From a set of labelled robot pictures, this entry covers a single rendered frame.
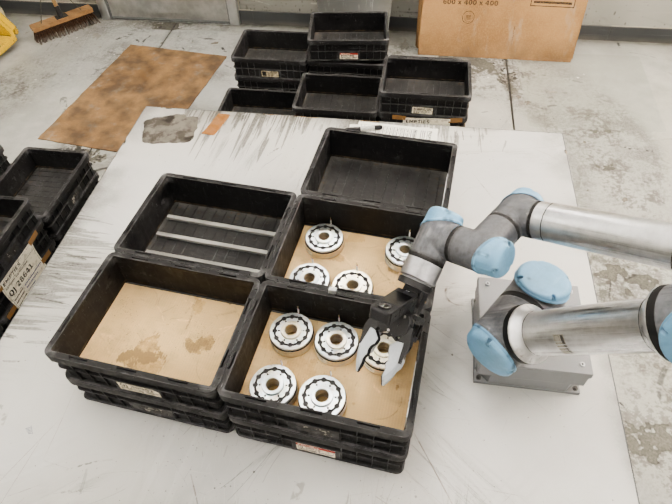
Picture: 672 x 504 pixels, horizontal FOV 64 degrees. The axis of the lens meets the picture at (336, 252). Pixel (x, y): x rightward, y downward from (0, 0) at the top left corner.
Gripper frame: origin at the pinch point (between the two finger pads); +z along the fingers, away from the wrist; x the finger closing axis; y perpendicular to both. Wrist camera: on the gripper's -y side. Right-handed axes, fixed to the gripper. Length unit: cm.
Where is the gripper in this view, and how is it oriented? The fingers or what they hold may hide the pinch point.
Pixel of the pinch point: (370, 372)
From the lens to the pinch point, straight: 107.5
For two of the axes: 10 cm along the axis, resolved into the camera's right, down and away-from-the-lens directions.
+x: -8.0, -3.5, 4.9
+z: -4.2, 9.1, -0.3
